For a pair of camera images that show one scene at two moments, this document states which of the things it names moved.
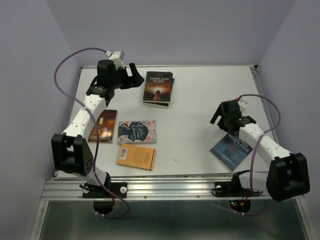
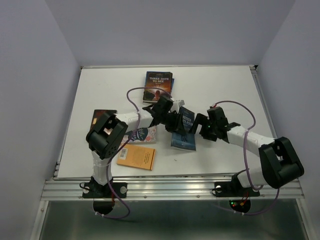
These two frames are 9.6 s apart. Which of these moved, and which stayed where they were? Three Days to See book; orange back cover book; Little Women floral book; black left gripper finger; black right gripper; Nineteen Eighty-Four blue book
Moved: black right gripper; Nineteen Eighty-Four blue book; black left gripper finger
Stayed: Three Days to See book; Little Women floral book; orange back cover book
